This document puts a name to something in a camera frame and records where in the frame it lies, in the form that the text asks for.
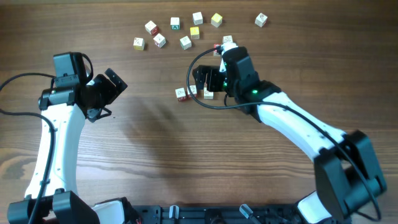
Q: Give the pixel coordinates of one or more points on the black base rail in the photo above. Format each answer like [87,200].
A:
[270,214]

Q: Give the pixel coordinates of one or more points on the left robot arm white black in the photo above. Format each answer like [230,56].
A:
[74,97]

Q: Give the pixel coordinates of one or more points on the wooden block red edge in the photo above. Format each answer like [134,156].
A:
[227,38]

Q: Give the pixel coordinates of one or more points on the plain wooden block top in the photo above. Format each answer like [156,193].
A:
[197,18]

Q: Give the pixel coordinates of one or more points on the small yellow letter block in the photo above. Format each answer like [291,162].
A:
[195,33]

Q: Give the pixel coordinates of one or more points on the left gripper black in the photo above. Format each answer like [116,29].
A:
[102,81]

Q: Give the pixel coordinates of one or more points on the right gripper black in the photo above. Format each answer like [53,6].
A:
[212,71]

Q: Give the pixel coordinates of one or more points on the wooden block red picture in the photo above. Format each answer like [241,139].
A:
[192,91]

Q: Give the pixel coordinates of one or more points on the wooden block red side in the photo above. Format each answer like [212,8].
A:
[151,28]

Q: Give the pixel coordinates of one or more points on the wooden block picture top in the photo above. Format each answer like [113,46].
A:
[208,95]

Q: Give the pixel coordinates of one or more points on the wooden block red trim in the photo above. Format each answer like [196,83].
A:
[159,40]

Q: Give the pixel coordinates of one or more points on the wooden block yellow side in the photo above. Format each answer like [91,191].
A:
[138,43]

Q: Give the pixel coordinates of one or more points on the wooden block green letter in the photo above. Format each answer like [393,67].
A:
[175,23]

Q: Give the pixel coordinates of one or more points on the wooden block red bottom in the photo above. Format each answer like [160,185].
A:
[181,94]

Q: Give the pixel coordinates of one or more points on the wooden block red Y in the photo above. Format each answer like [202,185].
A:
[216,52]

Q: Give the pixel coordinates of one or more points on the wooden block green trim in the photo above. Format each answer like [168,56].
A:
[185,43]

